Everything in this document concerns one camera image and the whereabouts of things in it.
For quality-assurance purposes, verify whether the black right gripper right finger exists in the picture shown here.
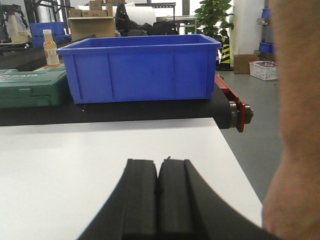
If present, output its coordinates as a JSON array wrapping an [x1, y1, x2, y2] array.
[[158, 159, 276, 240]]

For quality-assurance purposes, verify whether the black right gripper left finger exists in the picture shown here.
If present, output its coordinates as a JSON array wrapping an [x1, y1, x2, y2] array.
[[79, 159, 157, 240]]

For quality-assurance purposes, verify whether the black conveyor belt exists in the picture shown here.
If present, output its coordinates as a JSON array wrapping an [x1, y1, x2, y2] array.
[[0, 86, 232, 129]]

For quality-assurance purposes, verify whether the blue plastic bin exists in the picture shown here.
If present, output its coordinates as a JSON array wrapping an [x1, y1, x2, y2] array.
[[56, 34, 221, 104]]

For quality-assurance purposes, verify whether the yellow black striped cone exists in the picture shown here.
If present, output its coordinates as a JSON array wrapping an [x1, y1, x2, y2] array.
[[216, 36, 233, 72]]

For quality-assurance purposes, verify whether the green tool case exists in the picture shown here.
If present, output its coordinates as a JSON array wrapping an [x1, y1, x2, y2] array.
[[0, 66, 70, 109]]

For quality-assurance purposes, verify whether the brown cardboard box on floor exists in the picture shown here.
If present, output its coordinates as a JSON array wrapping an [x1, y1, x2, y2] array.
[[233, 54, 259, 74]]

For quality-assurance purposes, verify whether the white printed crate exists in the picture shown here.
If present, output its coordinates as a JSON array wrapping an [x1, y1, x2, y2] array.
[[249, 60, 279, 81]]

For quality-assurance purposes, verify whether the orange juice bottle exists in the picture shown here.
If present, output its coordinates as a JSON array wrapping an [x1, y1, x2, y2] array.
[[42, 29, 60, 67]]

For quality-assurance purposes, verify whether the large cardboard box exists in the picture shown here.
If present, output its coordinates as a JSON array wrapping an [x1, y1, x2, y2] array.
[[68, 17, 116, 42]]

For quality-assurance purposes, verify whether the green potted plant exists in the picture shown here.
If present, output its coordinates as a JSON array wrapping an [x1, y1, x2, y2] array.
[[194, 0, 234, 43]]

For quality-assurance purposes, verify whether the red conveyor frame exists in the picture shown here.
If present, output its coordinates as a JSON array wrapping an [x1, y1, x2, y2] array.
[[215, 73, 254, 133]]

